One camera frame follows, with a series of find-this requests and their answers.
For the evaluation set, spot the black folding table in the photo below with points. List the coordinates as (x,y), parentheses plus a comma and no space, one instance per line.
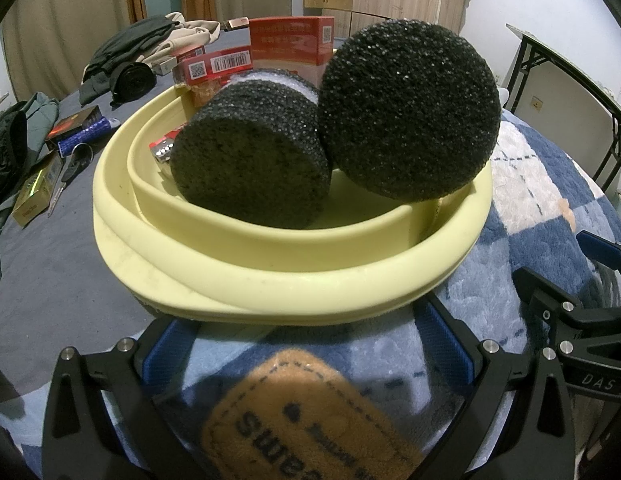
(565,60)

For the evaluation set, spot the beige curtain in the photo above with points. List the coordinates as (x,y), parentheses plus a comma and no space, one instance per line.
(65,20)

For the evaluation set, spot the wall socket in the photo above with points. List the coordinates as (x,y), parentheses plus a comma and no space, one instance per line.
(538,105)

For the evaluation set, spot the red white small box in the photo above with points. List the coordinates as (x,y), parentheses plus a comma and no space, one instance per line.
(178,60)

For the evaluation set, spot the gold green box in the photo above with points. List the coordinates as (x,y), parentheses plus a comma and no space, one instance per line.
(38,190)

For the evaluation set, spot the grey bed sheet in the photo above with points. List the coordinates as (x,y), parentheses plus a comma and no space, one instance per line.
(50,270)

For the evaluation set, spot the scissors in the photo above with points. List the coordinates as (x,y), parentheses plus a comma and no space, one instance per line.
(70,172)

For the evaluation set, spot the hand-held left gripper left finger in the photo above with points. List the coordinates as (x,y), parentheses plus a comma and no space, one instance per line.
(163,355)

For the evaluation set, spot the pile of clothes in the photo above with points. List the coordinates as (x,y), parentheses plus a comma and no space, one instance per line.
(125,55)

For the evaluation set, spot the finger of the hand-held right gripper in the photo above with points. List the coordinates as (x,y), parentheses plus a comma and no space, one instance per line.
(598,251)
(540,292)

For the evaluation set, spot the small red cigarette pack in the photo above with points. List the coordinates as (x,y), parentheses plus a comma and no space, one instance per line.
(165,145)

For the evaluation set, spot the blue white checkered blanket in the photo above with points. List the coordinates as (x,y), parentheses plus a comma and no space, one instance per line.
(530,195)

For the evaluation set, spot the beige garment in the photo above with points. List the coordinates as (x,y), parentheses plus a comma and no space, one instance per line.
(195,35)

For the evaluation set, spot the black white-banded sponge cylinder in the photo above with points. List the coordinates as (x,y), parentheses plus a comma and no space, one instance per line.
(245,170)
(410,110)

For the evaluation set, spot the pale yellow oval tray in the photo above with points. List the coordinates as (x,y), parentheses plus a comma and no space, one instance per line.
(290,280)

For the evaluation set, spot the red gold-print carton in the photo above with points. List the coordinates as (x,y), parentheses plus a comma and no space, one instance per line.
(290,40)
(215,67)

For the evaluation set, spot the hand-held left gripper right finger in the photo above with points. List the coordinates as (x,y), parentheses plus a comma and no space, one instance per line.
(448,345)

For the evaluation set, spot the small brown box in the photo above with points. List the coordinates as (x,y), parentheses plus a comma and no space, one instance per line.
(236,23)

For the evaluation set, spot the red black box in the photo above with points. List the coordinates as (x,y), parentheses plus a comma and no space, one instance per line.
(73,125)

